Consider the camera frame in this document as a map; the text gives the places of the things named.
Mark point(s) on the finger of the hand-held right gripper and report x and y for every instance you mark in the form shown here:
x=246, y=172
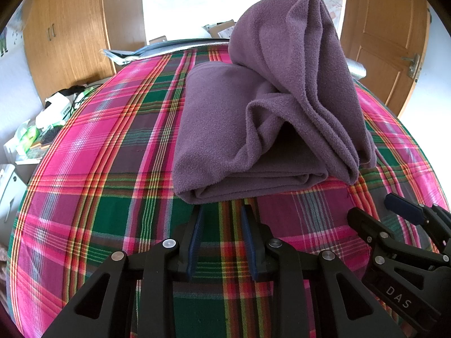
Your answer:
x=368, y=227
x=405, y=209

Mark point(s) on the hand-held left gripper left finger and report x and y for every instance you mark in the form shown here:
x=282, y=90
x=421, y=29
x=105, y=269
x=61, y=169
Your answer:
x=195, y=246

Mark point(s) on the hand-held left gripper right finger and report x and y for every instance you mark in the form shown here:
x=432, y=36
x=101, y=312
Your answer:
x=251, y=250

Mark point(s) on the purple fleece pants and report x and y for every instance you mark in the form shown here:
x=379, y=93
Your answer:
x=229, y=112

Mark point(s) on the pink green plaid bed sheet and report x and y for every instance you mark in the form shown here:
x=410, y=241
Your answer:
x=105, y=148

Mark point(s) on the cluttered folding table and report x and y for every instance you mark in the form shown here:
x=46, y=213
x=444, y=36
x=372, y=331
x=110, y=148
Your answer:
x=42, y=144

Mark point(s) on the black hairbrush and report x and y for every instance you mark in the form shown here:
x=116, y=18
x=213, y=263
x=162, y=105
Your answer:
x=47, y=136

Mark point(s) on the wooden door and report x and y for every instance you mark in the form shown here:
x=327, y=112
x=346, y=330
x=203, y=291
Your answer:
x=384, y=24

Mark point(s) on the white plastic object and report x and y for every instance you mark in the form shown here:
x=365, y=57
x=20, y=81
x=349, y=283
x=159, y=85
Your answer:
x=10, y=190

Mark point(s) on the white tissue pack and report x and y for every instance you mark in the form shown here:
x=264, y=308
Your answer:
x=53, y=112

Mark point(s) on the black pouch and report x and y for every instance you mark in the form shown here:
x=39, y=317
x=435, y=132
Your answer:
x=72, y=89

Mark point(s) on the green wet wipes pack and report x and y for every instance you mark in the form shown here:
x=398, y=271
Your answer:
x=28, y=135

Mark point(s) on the labelled cardboard box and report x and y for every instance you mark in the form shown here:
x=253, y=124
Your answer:
x=220, y=28

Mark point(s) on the wooden wardrobe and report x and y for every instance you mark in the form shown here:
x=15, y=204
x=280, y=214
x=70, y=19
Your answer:
x=77, y=24

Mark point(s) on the cartoon wall sticker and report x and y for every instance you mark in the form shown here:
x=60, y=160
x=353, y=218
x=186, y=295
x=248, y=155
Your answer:
x=3, y=42

